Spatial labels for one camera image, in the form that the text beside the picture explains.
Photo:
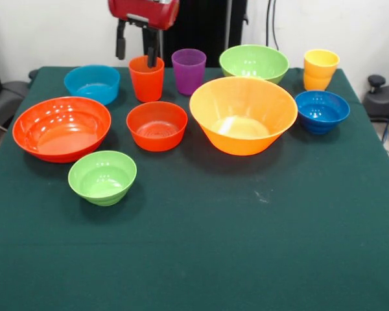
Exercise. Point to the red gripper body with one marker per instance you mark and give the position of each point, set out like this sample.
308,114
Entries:
142,9

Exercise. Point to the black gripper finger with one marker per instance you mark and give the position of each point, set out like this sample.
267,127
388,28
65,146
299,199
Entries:
153,52
120,45

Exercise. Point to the red plastic cup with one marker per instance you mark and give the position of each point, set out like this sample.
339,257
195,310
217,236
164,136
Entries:
146,85

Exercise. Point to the light blue plastic bowl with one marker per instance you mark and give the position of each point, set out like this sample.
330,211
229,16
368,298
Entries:
84,79

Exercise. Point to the purple plastic cup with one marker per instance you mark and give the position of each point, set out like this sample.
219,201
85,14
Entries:
188,77

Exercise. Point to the small red plastic bowl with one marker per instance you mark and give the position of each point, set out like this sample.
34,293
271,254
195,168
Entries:
157,129

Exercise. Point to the large green plastic bowl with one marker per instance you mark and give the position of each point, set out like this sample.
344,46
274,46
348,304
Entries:
253,61

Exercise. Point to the large red plastic bowl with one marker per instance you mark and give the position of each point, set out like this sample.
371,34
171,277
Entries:
61,133

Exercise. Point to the large orange plastic bowl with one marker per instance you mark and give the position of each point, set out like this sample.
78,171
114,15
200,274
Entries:
243,110

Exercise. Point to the small green plastic bowl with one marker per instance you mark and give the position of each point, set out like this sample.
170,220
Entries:
102,179

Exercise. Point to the yellow plastic cup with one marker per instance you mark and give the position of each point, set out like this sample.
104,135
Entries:
316,83
321,63

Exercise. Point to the dark blue plastic bowl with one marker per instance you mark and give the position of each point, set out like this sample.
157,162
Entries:
322,111

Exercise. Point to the dark green table cloth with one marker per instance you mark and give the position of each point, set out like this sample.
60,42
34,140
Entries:
214,246

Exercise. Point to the black chair base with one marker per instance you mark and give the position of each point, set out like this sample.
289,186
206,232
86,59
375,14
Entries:
381,100

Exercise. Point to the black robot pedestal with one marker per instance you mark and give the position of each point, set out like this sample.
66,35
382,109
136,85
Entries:
201,26

